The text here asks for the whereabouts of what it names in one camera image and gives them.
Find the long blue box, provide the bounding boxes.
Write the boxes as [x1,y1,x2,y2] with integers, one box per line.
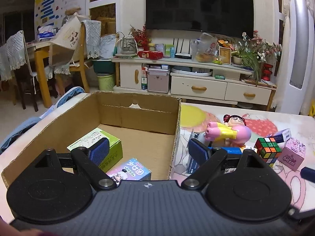
[186,147,242,174]

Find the pink cartoon box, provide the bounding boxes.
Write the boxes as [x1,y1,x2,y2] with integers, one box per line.
[278,138,307,171]

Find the pink yellow doll toy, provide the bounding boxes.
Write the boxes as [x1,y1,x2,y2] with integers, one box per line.
[205,114,251,144]

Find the white purple small box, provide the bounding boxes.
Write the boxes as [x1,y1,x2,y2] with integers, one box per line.
[266,128,292,143]

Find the rubik's cube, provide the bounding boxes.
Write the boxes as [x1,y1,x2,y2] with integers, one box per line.
[254,137,282,167]

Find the green and white box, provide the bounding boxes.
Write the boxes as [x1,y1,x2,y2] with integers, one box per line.
[67,127,123,172]

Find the light blue cartoon box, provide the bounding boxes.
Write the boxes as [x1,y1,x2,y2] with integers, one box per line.
[106,158,152,185]

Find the open cardboard box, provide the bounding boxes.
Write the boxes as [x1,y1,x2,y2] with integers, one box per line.
[1,92,181,186]

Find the cream tv cabinet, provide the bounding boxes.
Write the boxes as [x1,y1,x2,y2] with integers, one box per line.
[112,57,277,110]

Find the green waste bin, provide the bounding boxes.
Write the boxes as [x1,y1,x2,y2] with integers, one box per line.
[97,74,115,92]

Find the white standing air conditioner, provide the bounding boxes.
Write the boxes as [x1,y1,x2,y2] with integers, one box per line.
[272,0,314,115]

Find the pink storage case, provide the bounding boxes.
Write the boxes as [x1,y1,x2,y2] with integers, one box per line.
[147,68,170,93]

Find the dark green storage bin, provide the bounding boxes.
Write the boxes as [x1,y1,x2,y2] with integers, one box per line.
[92,59,115,74]

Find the red vase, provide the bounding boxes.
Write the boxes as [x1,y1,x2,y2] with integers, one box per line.
[261,63,273,81]

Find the framed certificate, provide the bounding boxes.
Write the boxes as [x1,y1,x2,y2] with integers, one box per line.
[219,47,232,65]

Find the clear plastic snack bag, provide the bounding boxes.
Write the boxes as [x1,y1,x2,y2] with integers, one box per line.
[191,32,218,63]

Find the potted flower plant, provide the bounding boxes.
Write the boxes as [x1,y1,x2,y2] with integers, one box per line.
[231,30,283,82]

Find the wooden chair with lace cover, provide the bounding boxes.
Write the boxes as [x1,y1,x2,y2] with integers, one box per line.
[55,20,101,93]

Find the red flat box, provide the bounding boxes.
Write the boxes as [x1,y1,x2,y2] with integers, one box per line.
[137,51,163,60]

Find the dark chair with lace cover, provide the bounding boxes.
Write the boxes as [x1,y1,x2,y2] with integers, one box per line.
[1,30,38,112]

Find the white kettle appliance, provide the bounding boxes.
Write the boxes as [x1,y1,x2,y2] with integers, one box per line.
[115,35,138,58]

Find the yellow wooden dining table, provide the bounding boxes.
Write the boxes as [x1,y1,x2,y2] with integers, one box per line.
[26,40,85,108]

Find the beige tote bag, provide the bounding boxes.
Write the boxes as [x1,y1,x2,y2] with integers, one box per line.
[51,14,90,50]

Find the red berry branch decoration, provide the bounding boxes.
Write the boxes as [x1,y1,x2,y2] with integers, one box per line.
[130,24,151,51]

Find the black flat screen television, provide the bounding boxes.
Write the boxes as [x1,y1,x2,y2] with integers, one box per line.
[146,0,254,37]

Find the blue wall sticker chart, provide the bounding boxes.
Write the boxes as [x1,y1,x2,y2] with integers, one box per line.
[34,0,61,30]

